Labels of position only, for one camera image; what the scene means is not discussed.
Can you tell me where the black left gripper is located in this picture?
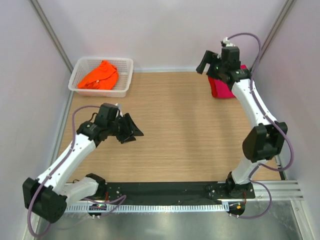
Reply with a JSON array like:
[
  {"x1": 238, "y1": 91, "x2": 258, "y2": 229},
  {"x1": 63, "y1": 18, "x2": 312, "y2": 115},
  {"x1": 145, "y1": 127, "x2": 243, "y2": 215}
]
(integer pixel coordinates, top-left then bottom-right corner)
[{"x1": 107, "y1": 112, "x2": 144, "y2": 144}]

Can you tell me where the magenta pink t-shirt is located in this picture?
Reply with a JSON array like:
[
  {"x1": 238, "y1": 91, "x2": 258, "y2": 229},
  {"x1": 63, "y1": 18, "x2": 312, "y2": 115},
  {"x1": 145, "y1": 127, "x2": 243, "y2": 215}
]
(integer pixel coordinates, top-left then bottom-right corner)
[{"x1": 213, "y1": 64, "x2": 250, "y2": 99}]

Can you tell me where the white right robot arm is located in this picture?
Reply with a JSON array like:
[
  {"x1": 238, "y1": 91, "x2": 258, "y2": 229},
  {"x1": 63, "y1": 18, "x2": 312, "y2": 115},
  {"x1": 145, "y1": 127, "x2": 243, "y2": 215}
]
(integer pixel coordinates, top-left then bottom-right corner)
[{"x1": 196, "y1": 46, "x2": 288, "y2": 198}]

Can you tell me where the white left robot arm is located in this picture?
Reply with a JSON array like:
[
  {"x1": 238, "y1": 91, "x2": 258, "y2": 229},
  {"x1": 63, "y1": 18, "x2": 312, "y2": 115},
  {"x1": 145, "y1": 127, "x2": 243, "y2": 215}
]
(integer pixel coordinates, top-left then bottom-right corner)
[{"x1": 22, "y1": 103, "x2": 144, "y2": 224}]

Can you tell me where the folded red t-shirt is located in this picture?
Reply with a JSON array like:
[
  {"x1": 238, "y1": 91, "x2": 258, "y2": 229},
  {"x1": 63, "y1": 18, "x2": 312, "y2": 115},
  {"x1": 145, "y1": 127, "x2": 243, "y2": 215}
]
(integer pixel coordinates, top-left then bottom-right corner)
[{"x1": 208, "y1": 77, "x2": 218, "y2": 98}]

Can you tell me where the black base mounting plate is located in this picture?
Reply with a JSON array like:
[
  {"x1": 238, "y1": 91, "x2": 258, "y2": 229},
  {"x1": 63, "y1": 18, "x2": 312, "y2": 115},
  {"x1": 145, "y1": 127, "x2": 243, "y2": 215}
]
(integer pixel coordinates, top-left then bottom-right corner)
[{"x1": 89, "y1": 181, "x2": 256, "y2": 206}]

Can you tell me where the orange t-shirt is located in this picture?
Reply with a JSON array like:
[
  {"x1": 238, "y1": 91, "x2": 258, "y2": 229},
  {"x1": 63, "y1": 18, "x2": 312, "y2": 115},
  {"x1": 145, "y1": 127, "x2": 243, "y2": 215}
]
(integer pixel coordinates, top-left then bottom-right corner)
[{"x1": 77, "y1": 60, "x2": 119, "y2": 90}]

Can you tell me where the white plastic basket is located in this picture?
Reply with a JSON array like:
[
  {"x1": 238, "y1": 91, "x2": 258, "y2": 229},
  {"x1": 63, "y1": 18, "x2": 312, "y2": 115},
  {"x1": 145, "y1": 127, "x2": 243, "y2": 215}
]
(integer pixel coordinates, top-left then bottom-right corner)
[{"x1": 68, "y1": 56, "x2": 134, "y2": 98}]

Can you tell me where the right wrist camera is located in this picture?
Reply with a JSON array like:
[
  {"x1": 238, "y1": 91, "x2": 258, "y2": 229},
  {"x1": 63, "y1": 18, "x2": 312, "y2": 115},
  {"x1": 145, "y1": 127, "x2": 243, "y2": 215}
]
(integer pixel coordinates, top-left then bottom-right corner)
[{"x1": 220, "y1": 37, "x2": 236, "y2": 48}]

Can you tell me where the right aluminium corner post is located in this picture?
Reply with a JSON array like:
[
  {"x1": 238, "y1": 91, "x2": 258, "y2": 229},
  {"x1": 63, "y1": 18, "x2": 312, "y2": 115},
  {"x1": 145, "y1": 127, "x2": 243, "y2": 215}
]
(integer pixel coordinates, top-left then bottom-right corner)
[{"x1": 251, "y1": 0, "x2": 297, "y2": 72}]

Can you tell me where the aluminium corner post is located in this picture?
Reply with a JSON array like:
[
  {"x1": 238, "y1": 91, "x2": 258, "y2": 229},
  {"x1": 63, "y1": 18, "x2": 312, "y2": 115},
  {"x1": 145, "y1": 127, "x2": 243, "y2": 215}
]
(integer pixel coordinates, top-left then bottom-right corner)
[
  {"x1": 251, "y1": 0, "x2": 297, "y2": 72},
  {"x1": 28, "y1": 0, "x2": 74, "y2": 73}
]

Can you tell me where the white slotted cable duct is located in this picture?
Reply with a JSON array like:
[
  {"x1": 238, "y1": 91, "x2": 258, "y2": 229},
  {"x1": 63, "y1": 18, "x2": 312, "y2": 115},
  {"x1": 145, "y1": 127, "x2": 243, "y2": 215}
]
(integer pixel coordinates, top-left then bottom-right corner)
[{"x1": 64, "y1": 201, "x2": 229, "y2": 214}]

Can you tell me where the left aluminium corner post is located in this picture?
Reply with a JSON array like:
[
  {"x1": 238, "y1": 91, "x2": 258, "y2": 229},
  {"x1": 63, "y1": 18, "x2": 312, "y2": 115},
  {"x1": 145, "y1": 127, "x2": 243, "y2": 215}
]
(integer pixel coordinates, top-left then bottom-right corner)
[{"x1": 28, "y1": 0, "x2": 74, "y2": 73}]

